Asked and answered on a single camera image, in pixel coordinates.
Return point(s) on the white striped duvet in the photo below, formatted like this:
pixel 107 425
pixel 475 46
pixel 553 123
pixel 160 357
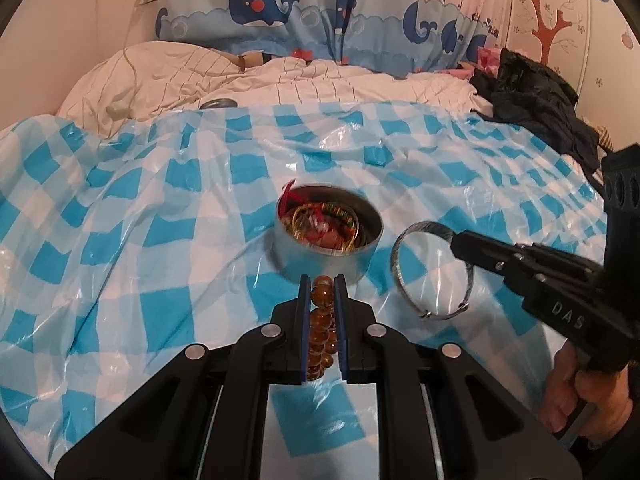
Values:
pixel 350 90

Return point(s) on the black clothing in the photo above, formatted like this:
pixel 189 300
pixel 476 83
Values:
pixel 540 95

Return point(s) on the blue white checked plastic sheet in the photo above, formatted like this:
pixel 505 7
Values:
pixel 150 240

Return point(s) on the round metal tin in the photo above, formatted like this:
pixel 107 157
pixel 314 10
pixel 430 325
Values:
pixel 320 266

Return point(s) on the tree wall sticker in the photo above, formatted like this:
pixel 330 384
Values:
pixel 545 35

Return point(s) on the silver bangle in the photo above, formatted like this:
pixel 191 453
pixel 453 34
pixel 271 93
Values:
pixel 430 226

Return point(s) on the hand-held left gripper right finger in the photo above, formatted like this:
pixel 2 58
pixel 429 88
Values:
pixel 341 310

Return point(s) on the whale print curtain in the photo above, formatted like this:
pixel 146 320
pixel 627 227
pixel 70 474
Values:
pixel 260 0

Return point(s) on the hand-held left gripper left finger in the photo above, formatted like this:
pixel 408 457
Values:
pixel 303 310

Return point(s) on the person's right hand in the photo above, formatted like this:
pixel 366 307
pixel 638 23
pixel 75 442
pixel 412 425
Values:
pixel 562 390

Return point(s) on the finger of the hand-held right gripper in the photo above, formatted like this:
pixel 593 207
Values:
pixel 480 250

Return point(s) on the round metal lid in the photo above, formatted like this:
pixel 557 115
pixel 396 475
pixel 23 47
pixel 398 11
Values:
pixel 218 103

